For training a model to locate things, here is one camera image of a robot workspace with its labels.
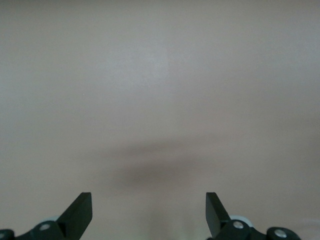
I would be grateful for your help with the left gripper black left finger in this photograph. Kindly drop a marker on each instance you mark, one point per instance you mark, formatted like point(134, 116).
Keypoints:
point(77, 220)

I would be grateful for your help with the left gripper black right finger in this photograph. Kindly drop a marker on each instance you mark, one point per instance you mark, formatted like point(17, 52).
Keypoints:
point(220, 222)

